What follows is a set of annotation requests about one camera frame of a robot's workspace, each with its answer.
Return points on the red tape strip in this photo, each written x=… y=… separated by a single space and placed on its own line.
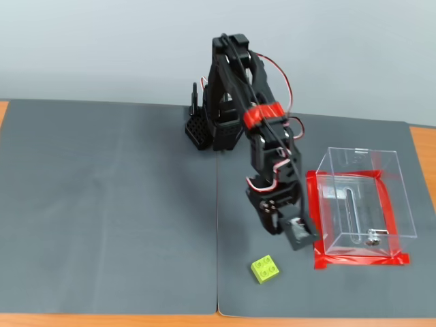
x=311 y=204
x=311 y=174
x=357 y=261
x=388 y=211

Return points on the grey rubber mat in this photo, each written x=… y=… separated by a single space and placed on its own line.
x=340 y=289
x=102 y=204

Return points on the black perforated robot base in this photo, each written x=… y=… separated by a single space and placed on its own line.
x=195 y=131

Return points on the green lego block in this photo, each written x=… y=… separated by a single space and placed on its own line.
x=265 y=269

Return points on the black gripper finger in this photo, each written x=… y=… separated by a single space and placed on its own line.
x=269 y=223

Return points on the transparent plastic box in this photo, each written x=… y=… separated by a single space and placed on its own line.
x=357 y=211

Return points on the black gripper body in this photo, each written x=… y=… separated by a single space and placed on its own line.
x=263 y=200

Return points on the black gripper camera mount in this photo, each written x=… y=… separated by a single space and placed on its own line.
x=299 y=235

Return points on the black table clamp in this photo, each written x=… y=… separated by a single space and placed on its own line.
x=195 y=98

